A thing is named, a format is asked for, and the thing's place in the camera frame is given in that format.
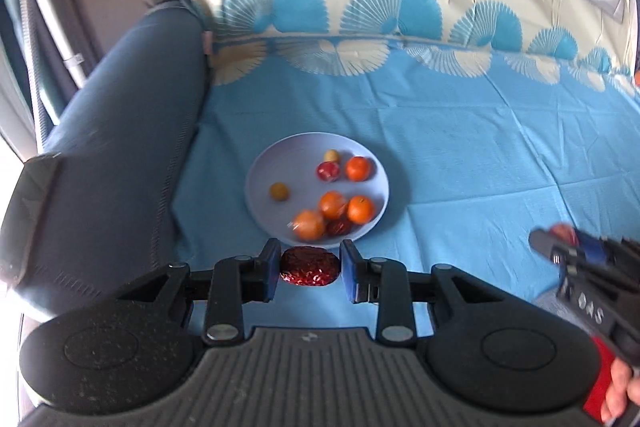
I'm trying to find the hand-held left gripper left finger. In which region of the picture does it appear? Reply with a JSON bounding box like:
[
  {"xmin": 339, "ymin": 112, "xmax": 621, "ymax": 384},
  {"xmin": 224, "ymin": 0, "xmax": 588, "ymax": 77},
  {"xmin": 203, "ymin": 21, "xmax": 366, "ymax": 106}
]
[{"xmin": 116, "ymin": 238, "xmax": 282, "ymax": 348}]

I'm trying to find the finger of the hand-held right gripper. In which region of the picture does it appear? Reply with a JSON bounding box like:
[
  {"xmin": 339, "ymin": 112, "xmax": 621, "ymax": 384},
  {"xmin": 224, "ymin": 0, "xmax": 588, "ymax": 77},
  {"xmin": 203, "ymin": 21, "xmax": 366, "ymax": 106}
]
[
  {"xmin": 574, "ymin": 231, "xmax": 628, "ymax": 265},
  {"xmin": 529, "ymin": 228, "xmax": 571, "ymax": 265}
]

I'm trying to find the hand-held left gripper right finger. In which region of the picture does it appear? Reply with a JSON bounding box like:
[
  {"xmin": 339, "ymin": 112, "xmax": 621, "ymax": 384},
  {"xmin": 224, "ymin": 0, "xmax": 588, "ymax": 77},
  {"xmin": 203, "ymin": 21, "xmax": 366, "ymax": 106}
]
[{"xmin": 340, "ymin": 239, "xmax": 501, "ymax": 347}]

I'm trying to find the small red round fruit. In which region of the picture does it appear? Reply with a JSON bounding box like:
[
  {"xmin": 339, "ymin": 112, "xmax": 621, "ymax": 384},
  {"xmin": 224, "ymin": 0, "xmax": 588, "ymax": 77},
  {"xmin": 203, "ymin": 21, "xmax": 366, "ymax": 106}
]
[{"xmin": 548, "ymin": 223, "xmax": 578, "ymax": 247}]

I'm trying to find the orange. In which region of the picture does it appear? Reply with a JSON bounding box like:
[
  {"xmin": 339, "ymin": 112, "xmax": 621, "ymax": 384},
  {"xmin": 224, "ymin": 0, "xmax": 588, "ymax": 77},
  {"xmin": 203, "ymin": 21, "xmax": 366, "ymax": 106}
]
[{"xmin": 291, "ymin": 209, "xmax": 327, "ymax": 243}]

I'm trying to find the light purple plate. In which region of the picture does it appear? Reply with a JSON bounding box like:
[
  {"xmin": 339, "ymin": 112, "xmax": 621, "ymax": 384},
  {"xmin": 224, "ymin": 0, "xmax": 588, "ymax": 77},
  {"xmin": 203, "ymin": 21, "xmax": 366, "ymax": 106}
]
[{"xmin": 244, "ymin": 133, "xmax": 391, "ymax": 244}]

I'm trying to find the small orange mandarin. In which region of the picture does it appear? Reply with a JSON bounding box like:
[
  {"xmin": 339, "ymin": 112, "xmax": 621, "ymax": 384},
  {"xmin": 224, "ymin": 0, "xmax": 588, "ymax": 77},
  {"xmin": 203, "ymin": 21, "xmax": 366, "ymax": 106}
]
[
  {"xmin": 319, "ymin": 191, "xmax": 348, "ymax": 220},
  {"xmin": 346, "ymin": 196, "xmax": 375, "ymax": 225},
  {"xmin": 345, "ymin": 156, "xmax": 374, "ymax": 182}
]

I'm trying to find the person's right hand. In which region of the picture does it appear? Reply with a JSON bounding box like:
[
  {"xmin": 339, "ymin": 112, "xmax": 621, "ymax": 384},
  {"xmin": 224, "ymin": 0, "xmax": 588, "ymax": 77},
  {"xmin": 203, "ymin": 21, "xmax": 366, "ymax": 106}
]
[{"xmin": 600, "ymin": 358, "xmax": 640, "ymax": 425}]

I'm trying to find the blue fan-patterned cloth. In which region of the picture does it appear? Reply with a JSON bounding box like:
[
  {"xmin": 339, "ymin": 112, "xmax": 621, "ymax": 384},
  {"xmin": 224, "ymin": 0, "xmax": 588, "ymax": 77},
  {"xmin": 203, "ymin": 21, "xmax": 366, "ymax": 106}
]
[{"xmin": 170, "ymin": 0, "xmax": 640, "ymax": 343}]

